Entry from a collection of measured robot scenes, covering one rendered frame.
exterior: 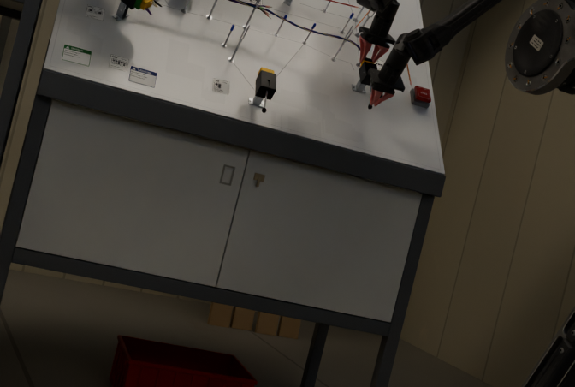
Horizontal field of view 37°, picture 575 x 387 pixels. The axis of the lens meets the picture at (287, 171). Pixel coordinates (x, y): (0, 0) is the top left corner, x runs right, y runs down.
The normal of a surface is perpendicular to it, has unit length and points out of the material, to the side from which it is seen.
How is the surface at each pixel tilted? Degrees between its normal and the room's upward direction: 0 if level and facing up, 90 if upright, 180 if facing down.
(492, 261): 90
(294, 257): 90
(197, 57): 50
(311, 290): 90
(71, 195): 90
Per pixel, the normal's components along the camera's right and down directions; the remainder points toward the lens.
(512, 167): -0.88, -0.22
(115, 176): 0.29, 0.07
